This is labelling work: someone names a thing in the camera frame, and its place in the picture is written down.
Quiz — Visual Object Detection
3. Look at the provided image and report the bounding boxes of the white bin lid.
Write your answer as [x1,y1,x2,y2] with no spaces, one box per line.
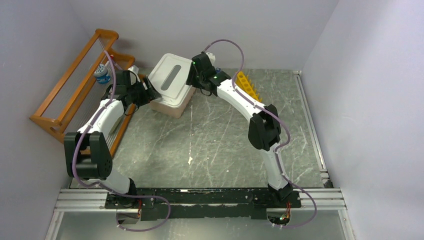
[148,53,192,109]

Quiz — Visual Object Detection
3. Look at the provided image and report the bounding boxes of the aluminium frame rail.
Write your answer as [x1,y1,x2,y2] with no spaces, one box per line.
[46,188,356,240]

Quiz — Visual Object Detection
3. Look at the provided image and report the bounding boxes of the yellow test tube rack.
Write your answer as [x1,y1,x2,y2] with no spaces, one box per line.
[235,71,262,102]

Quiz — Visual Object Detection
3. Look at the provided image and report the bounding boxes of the black mounting rail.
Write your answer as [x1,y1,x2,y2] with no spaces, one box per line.
[104,187,302,221]

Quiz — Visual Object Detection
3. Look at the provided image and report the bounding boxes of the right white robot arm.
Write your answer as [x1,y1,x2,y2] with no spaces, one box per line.
[186,52,293,207]

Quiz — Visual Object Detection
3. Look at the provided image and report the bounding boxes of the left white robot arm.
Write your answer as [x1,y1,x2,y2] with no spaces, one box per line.
[63,65,161,208]

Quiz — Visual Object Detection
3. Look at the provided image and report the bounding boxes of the blue white round container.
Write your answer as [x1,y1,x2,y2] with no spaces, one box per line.
[93,64,111,84]

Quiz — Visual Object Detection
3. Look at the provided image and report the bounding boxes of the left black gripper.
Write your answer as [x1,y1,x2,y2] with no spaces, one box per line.
[126,76,161,108]

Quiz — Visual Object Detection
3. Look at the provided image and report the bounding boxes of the pink plastic bin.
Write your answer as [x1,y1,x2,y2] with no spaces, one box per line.
[149,87,195,119]

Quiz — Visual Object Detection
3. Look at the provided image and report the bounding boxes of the wooden drying rack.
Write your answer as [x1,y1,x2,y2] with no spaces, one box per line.
[30,28,135,143]

